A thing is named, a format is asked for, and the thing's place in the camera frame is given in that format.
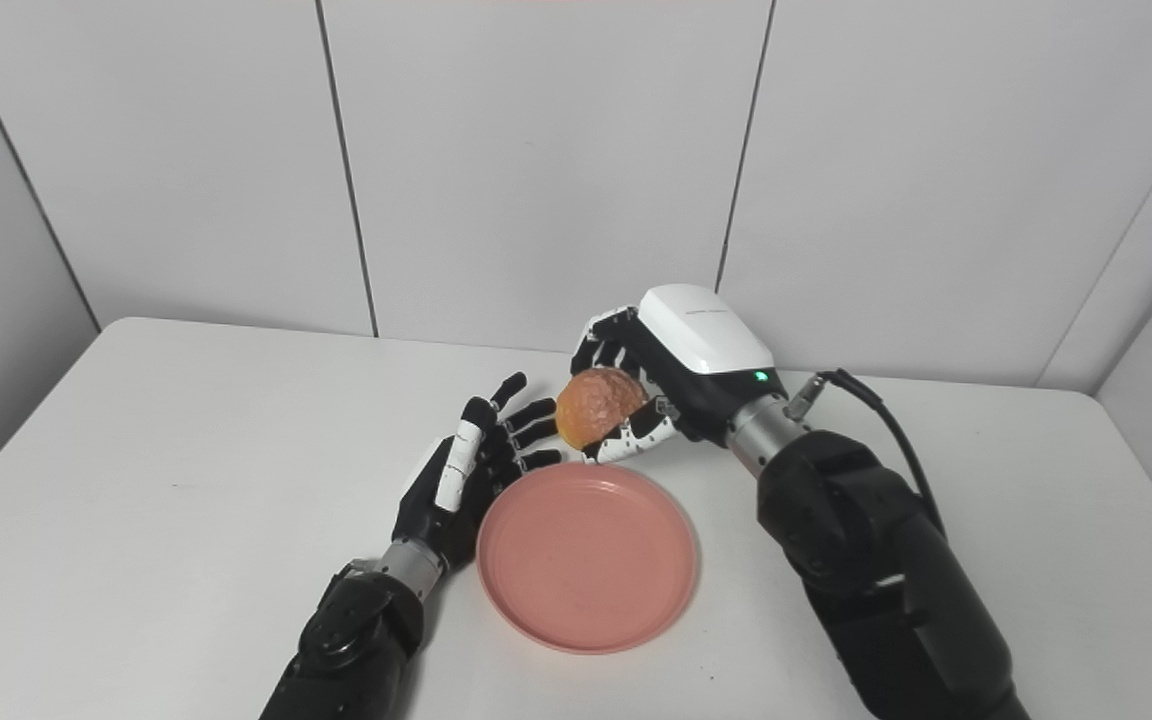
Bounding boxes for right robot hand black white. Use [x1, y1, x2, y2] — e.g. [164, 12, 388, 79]
[570, 284, 790, 466]

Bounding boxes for pink plate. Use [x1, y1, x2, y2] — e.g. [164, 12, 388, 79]
[475, 460, 701, 656]

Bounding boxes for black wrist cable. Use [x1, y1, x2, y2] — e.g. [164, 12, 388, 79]
[784, 368, 947, 536]

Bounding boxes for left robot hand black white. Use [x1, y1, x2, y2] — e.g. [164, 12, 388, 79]
[392, 371, 565, 573]

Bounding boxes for cream puff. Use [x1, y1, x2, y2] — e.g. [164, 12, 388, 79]
[555, 366, 650, 451]

